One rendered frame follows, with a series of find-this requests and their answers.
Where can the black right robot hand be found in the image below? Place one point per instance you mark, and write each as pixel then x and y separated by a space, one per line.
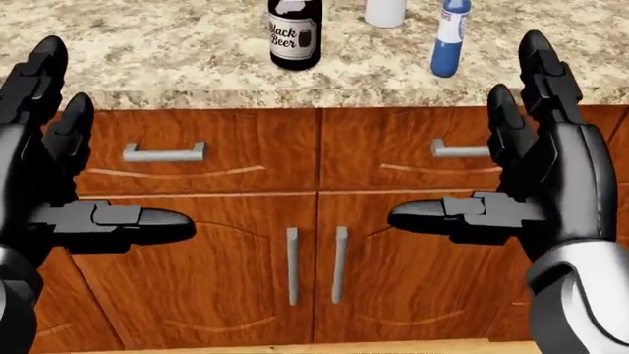
pixel 565 177

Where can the blue white labelled bottle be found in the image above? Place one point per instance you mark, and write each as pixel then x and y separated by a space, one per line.
pixel 449 38

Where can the wooden cabinet door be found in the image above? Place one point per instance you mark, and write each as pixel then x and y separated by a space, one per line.
pixel 417 273
pixel 196 273

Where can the black beer bottle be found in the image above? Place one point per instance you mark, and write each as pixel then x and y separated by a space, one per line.
pixel 295 35

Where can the white cup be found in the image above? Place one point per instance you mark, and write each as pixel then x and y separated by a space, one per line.
pixel 384 13

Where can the wooden drawer front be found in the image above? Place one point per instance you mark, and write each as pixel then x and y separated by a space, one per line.
pixel 196 151
pixel 417 147

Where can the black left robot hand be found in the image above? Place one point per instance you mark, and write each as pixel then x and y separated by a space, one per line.
pixel 29 177

